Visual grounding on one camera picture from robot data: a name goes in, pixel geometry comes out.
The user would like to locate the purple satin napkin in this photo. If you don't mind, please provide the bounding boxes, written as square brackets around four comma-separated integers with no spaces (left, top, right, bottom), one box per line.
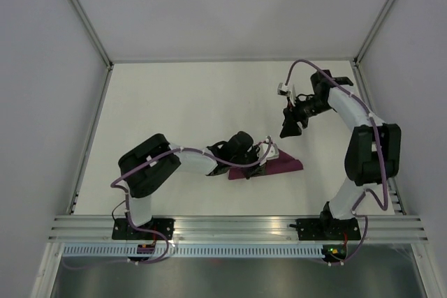
[228,149,304,181]

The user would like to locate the white slotted cable duct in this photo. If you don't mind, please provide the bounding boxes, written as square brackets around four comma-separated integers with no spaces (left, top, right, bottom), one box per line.
[63,244,346,258]

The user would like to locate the right aluminium frame post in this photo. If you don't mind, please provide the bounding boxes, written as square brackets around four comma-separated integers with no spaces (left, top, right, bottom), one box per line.
[353,0,397,67]

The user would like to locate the left aluminium frame post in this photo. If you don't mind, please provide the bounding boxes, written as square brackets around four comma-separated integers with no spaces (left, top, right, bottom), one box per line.
[68,0,113,69]

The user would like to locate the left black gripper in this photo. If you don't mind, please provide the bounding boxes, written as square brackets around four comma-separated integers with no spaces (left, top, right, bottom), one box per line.
[230,145,268,180]

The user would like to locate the aluminium frame post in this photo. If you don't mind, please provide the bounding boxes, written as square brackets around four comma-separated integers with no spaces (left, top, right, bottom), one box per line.
[68,0,113,69]
[353,0,397,67]

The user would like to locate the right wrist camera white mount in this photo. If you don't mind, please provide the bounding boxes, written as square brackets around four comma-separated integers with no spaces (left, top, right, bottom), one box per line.
[277,82,296,105]

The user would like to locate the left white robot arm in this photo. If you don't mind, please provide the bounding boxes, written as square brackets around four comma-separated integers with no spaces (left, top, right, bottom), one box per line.
[110,131,279,239]

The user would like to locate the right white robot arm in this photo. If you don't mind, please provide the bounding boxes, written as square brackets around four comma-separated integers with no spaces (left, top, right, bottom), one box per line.
[277,70,402,241]

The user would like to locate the aluminium front rail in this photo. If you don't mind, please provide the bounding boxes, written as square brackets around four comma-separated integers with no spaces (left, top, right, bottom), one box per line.
[46,215,428,244]

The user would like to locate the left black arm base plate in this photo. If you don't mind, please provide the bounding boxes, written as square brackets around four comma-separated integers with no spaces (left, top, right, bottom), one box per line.
[112,218,175,241]

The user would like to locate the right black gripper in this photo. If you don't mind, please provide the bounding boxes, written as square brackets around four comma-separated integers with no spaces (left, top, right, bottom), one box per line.
[279,96,332,140]

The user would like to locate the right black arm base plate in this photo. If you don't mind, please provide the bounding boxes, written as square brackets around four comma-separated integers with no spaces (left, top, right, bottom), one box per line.
[288,218,361,241]

